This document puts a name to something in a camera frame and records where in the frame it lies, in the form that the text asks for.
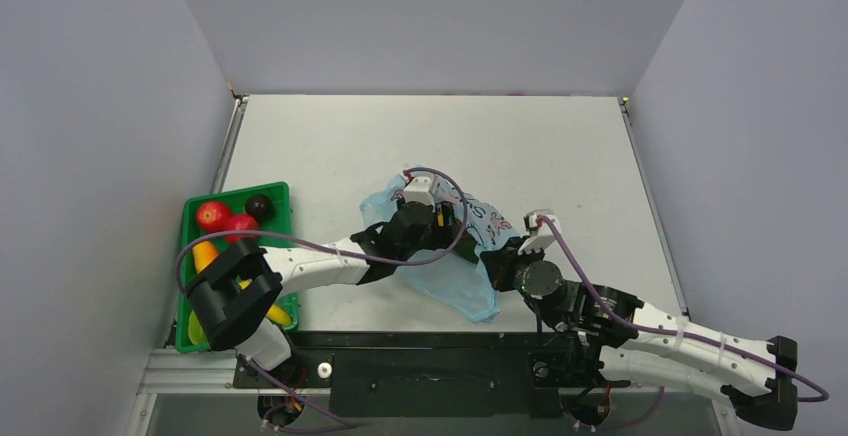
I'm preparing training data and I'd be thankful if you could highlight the light blue plastic bag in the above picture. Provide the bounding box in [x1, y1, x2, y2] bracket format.
[359, 175, 521, 323]

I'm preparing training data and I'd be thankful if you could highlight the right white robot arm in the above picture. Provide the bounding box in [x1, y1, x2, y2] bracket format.
[479, 247, 798, 431]

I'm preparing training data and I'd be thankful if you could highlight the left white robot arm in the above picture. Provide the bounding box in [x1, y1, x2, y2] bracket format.
[181, 202, 467, 386]

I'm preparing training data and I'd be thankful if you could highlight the green avocado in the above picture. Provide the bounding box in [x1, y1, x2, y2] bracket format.
[453, 232, 479, 264]

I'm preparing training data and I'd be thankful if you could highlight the green plastic tray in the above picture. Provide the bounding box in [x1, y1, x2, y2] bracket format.
[173, 181, 300, 353]

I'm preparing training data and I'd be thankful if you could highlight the dark purple plum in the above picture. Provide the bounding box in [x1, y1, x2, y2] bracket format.
[244, 193, 276, 223]

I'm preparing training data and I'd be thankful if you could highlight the yellow banana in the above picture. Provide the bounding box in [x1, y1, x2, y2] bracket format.
[265, 304, 294, 328]

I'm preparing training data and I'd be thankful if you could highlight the red apple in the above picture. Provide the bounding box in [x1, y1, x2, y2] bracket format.
[195, 200, 233, 233]
[222, 214, 260, 244]

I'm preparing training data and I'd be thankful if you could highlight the orange yellow mango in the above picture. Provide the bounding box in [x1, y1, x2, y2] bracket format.
[191, 241, 220, 275]

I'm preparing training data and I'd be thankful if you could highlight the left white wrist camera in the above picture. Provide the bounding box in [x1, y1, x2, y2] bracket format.
[401, 176, 438, 211]

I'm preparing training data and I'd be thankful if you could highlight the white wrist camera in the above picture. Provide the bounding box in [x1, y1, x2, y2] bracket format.
[518, 209, 561, 255]
[401, 176, 438, 211]

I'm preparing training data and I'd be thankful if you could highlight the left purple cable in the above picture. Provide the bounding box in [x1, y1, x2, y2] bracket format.
[174, 167, 470, 433]

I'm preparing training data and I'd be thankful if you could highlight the purple cable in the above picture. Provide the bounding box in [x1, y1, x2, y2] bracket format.
[536, 215, 831, 404]
[174, 167, 470, 433]

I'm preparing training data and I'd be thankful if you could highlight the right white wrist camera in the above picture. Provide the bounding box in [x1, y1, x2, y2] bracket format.
[518, 209, 561, 255]

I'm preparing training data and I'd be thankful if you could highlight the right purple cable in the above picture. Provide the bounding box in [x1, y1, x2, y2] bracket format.
[536, 215, 831, 404]

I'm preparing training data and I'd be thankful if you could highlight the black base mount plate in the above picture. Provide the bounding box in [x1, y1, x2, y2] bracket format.
[272, 331, 629, 418]

